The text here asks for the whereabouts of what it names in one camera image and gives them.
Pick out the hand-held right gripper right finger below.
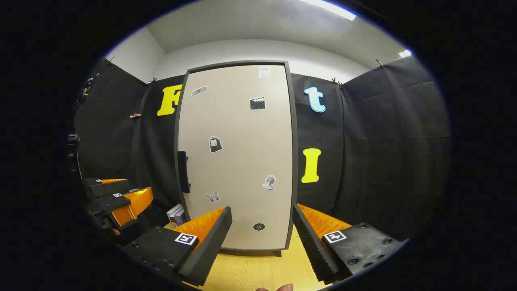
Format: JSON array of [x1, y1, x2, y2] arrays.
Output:
[[292, 203, 404, 283]]

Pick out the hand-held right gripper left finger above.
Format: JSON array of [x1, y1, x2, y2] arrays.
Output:
[[121, 206, 233, 287]]

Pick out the black cabinet door handle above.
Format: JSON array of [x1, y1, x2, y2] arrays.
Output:
[[177, 151, 191, 194]]

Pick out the dark grey cabinet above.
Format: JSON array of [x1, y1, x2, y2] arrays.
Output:
[[174, 61, 298, 257]]

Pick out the beige cabinet door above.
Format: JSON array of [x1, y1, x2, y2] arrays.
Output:
[[178, 65, 293, 250]]

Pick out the blue-grey book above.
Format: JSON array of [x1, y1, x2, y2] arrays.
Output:
[[174, 206, 189, 229]]

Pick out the beige book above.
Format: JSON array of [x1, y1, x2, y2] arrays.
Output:
[[166, 204, 181, 227]]

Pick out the black backdrop cloth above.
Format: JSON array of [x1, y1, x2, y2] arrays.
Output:
[[73, 57, 451, 243]]

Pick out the long ceiling light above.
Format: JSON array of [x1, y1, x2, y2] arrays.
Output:
[[299, 0, 358, 21]]

